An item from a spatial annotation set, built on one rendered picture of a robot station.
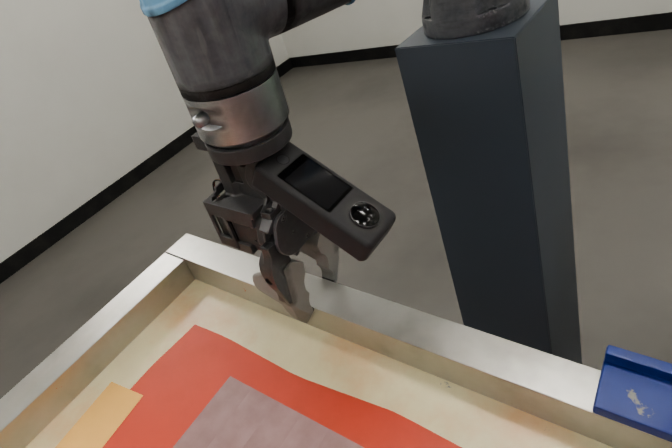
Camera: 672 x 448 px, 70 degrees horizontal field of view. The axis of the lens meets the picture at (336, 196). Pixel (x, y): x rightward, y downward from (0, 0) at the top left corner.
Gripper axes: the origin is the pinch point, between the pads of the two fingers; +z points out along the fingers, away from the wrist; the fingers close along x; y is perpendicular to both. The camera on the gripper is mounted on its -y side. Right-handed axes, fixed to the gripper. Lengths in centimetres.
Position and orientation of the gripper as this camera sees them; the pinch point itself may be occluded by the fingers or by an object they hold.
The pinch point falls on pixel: (321, 298)
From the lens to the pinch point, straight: 51.0
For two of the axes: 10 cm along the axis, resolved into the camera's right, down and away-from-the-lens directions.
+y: -8.3, -1.8, 5.4
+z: 2.1, 7.9, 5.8
